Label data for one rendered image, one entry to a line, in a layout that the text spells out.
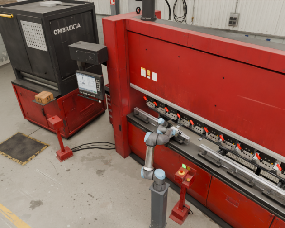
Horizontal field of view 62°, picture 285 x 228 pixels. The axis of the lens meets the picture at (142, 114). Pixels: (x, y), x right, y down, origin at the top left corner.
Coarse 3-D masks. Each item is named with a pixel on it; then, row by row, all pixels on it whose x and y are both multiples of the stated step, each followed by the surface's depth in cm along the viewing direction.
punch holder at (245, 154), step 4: (240, 144) 246; (244, 144) 242; (244, 148) 244; (248, 148) 240; (252, 148) 237; (240, 152) 249; (244, 152) 246; (248, 152) 242; (252, 152) 239; (244, 156) 247; (248, 156) 244; (252, 156) 241
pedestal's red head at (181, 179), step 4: (184, 164) 286; (180, 168) 289; (184, 168) 289; (192, 168) 281; (176, 172) 284; (188, 172) 287; (176, 176) 281; (180, 176) 278; (184, 176) 280; (188, 176) 284; (192, 176) 282; (176, 180) 285; (180, 180) 280; (184, 180) 283; (192, 180) 279; (180, 184) 283; (184, 184) 279; (188, 184) 278; (188, 188) 278
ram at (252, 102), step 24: (144, 48) 295; (168, 48) 266; (192, 48) 245; (168, 72) 281; (192, 72) 255; (216, 72) 233; (240, 72) 214; (264, 72) 199; (168, 96) 298; (192, 96) 268; (216, 96) 244; (240, 96) 224; (264, 96) 207; (216, 120) 257; (240, 120) 234; (264, 120) 216; (264, 144) 225
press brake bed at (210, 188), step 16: (128, 128) 382; (144, 144) 365; (144, 160) 394; (160, 160) 350; (176, 160) 320; (192, 160) 296; (208, 176) 286; (192, 192) 326; (208, 192) 299; (224, 192) 276; (240, 192) 258; (208, 208) 318; (224, 208) 287; (240, 208) 267; (256, 208) 249; (224, 224) 305; (240, 224) 278; (256, 224) 259; (272, 224) 243
